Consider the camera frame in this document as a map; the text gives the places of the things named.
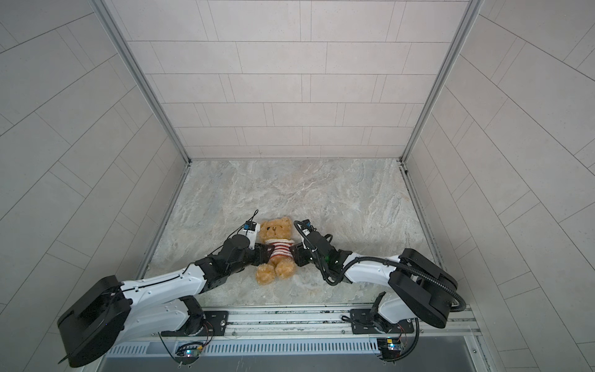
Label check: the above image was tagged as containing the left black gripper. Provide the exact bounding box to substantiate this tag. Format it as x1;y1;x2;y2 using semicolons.
226;242;278;277

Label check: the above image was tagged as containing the brown plush teddy bear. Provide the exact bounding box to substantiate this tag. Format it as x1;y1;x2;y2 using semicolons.
255;217;297;285

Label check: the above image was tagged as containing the red white striped knit sweater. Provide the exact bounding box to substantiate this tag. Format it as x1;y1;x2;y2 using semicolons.
265;239;294;263

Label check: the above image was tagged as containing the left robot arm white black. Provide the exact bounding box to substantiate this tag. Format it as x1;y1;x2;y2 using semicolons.
57;235;274;368

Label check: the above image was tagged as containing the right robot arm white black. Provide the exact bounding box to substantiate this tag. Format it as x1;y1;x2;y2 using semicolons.
292;220;466;333

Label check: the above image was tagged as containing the white ventilation grille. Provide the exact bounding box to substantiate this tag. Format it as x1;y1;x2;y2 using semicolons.
106;338;381;358

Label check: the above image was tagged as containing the left green circuit board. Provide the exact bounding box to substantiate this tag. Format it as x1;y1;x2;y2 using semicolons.
175;341;205;365

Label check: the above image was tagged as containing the green circuit board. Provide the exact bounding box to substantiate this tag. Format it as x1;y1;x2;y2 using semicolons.
175;341;205;365
377;338;403;362

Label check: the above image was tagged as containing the right green circuit board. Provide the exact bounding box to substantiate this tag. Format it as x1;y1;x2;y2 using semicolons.
377;338;403;362

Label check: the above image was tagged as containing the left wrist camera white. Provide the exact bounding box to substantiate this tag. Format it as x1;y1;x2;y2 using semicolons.
239;221;260;250

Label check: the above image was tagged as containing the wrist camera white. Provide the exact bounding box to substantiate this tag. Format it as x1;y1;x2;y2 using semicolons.
294;219;317;238
239;221;260;250

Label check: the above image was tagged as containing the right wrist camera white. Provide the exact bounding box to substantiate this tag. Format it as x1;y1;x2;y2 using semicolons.
294;219;317;238

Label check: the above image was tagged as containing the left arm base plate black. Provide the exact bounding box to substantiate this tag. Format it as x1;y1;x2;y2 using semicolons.
161;311;229;337

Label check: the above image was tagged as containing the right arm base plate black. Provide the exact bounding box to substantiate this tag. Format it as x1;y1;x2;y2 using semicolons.
341;308;415;336

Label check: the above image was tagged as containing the aluminium mounting rail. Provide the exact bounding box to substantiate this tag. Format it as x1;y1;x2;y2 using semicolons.
121;304;480;342

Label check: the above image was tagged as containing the right black corrugated cable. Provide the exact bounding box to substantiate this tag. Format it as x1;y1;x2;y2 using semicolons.
293;219;467;364

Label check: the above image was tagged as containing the left aluminium corner post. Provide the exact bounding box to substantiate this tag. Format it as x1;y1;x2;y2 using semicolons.
89;0;192;167

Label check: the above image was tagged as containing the aluminium corner post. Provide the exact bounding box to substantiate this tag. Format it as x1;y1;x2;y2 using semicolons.
401;0;483;166
89;0;192;167

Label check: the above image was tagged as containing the right aluminium corner post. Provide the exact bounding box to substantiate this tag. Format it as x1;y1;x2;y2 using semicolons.
401;0;483;166

